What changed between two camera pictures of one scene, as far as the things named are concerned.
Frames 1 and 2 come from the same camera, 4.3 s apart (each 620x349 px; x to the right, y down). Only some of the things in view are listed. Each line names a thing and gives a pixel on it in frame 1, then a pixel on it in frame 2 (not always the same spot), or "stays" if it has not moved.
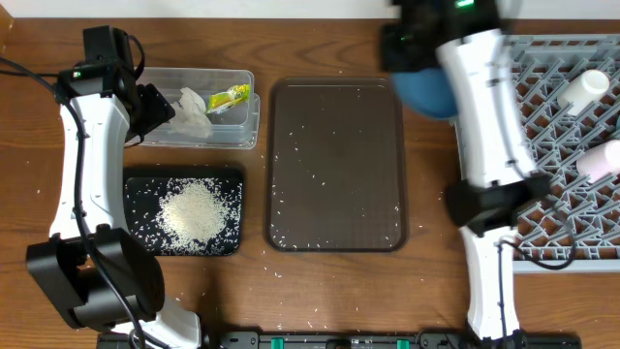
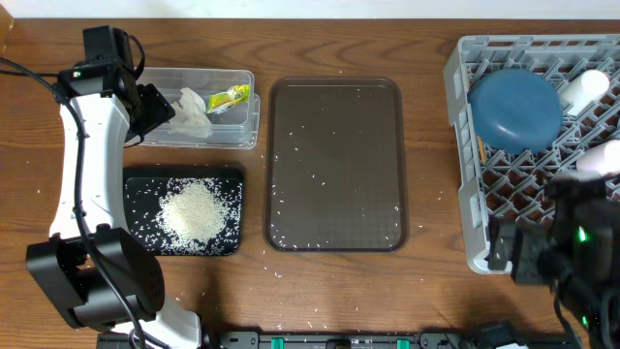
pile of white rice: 194,215 stays
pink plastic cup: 600,161 stays
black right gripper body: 409,53 → 541,247
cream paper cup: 583,91 stays
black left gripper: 156,109 stays
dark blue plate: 427,90 → 514,111
